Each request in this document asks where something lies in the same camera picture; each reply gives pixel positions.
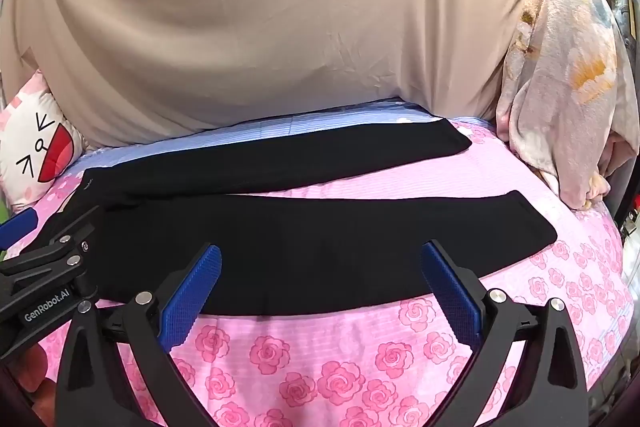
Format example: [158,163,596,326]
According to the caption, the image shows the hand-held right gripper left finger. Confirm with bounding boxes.
[55,243,223,427]

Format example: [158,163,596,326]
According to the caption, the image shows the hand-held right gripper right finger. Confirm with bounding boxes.
[420,239,591,427]

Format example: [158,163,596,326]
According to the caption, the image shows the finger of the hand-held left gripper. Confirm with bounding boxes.
[0,205,107,280]
[0,207,40,249]

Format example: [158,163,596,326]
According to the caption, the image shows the black pants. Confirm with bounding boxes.
[52,117,558,315]

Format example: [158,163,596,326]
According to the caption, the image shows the cartoon face pillow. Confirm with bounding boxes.
[0,69,88,212]

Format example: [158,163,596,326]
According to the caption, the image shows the pink rose print bedsheet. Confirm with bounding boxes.
[10,99,631,427]

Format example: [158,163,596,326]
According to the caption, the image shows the pale floral fleece blanket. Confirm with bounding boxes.
[495,0,633,210]

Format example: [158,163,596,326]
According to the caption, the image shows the beige cloth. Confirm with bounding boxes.
[0,0,546,148]

